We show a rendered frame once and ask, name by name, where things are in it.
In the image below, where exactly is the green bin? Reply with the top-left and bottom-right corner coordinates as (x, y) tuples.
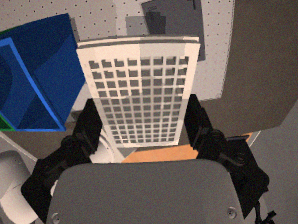
(0, 26), (18, 131)

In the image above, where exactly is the blue open bin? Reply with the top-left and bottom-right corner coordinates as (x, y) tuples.
(0, 13), (86, 131)

